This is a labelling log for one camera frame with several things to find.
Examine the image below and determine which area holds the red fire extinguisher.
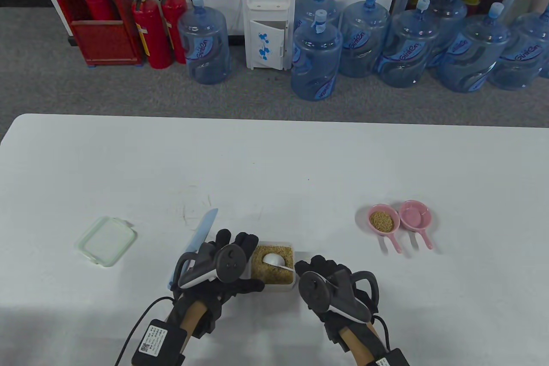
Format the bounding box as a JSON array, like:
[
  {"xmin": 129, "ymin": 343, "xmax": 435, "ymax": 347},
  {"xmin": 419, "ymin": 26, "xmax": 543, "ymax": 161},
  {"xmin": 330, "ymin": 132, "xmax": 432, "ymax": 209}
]
[
  {"xmin": 84, "ymin": 0, "xmax": 116, "ymax": 21},
  {"xmin": 160, "ymin": 0, "xmax": 192, "ymax": 65},
  {"xmin": 131, "ymin": 0, "xmax": 173, "ymax": 70}
]

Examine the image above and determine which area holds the white sesame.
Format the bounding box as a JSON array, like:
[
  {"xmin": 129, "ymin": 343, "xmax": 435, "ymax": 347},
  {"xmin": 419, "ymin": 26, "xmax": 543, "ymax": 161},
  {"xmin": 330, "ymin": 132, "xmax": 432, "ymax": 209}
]
[{"xmin": 251, "ymin": 246, "xmax": 295, "ymax": 285}]

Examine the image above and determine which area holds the black white right hand controller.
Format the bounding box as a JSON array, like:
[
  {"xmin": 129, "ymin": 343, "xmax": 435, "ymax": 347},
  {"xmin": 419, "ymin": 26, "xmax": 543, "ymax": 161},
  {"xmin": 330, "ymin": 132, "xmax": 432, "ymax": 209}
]
[{"xmin": 298, "ymin": 271, "xmax": 380, "ymax": 324}]

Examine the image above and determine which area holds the light blue knife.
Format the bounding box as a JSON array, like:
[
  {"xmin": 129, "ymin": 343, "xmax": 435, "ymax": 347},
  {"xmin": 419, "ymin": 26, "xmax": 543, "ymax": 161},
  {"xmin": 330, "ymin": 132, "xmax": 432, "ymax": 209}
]
[{"xmin": 168, "ymin": 208, "xmax": 219, "ymax": 289}]

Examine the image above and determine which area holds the person's right hand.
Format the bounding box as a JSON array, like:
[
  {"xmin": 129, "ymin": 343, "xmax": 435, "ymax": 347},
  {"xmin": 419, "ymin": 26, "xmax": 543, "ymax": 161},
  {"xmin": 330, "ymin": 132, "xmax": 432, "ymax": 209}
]
[{"xmin": 294, "ymin": 255, "xmax": 380, "ymax": 354}]

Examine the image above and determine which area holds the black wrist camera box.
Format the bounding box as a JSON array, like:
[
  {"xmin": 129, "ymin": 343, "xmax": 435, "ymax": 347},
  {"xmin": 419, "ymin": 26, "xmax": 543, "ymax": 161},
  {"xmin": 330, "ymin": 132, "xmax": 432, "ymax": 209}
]
[
  {"xmin": 373, "ymin": 349, "xmax": 410, "ymax": 366},
  {"xmin": 131, "ymin": 319, "xmax": 188, "ymax": 366}
]

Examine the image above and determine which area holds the clear plastic container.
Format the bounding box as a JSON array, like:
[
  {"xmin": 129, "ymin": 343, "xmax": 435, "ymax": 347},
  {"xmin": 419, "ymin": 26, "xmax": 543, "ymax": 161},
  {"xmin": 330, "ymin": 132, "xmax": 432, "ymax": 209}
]
[{"xmin": 249, "ymin": 241, "xmax": 297, "ymax": 293}]

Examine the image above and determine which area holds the clear green-rimmed container lid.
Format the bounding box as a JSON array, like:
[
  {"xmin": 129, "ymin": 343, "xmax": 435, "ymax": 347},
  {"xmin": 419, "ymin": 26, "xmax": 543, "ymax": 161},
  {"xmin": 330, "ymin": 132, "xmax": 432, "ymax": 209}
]
[{"xmin": 77, "ymin": 216, "xmax": 138, "ymax": 268}]

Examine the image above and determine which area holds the person's left forearm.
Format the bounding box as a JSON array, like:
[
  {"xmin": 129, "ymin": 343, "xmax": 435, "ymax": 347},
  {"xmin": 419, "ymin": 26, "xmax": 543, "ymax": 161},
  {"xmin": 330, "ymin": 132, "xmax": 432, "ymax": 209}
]
[{"xmin": 180, "ymin": 301, "xmax": 206, "ymax": 332}]

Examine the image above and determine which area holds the white coffee spoon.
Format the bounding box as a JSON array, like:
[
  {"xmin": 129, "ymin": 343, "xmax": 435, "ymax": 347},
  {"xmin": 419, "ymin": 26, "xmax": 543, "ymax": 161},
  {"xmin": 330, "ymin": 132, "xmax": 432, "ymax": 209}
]
[{"xmin": 262, "ymin": 252, "xmax": 296, "ymax": 272}]

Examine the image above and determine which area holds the person's right forearm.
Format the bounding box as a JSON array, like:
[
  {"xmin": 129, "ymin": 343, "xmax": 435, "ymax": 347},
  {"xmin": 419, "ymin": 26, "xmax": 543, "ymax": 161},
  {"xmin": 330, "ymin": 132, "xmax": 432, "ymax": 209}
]
[{"xmin": 339, "ymin": 325, "xmax": 380, "ymax": 366}]

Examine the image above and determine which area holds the pink dish with handle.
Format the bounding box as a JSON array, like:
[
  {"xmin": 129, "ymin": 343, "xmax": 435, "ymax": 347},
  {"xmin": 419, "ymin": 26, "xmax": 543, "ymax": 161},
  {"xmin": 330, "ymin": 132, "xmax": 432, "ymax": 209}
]
[
  {"xmin": 367, "ymin": 205, "xmax": 404, "ymax": 254},
  {"xmin": 399, "ymin": 200, "xmax": 434, "ymax": 250}
]

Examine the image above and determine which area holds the red fire extinguisher cabinet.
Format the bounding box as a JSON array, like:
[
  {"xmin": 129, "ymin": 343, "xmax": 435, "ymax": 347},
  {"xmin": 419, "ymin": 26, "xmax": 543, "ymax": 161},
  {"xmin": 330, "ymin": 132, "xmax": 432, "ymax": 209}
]
[{"xmin": 42, "ymin": 0, "xmax": 143, "ymax": 67}]

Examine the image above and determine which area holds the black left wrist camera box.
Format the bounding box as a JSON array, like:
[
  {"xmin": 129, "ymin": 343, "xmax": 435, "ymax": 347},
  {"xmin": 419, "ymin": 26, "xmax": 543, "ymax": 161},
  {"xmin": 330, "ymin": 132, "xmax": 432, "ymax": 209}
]
[{"xmin": 131, "ymin": 319, "xmax": 188, "ymax": 366}]

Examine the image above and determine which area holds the small white sesame portion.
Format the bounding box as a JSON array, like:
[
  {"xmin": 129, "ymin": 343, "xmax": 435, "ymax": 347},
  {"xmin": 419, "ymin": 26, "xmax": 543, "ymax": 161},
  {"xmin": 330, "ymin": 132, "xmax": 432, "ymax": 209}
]
[{"xmin": 370, "ymin": 210, "xmax": 395, "ymax": 233}]

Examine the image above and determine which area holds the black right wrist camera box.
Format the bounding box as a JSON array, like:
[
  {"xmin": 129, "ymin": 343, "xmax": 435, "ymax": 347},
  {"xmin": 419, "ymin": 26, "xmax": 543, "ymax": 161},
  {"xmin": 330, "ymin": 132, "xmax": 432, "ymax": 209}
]
[{"xmin": 373, "ymin": 349, "xmax": 410, "ymax": 366}]

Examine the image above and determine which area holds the row of blue water jugs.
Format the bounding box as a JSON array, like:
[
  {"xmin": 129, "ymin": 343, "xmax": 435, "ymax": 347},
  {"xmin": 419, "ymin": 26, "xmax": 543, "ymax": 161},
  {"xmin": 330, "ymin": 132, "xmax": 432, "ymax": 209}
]
[{"xmin": 177, "ymin": 0, "xmax": 549, "ymax": 102}]

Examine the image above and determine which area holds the person's left hand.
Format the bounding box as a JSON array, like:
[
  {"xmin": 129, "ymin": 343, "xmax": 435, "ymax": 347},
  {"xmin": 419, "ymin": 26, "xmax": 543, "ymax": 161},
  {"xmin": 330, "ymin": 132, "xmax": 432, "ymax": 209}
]
[{"xmin": 172, "ymin": 229, "xmax": 265, "ymax": 339}]

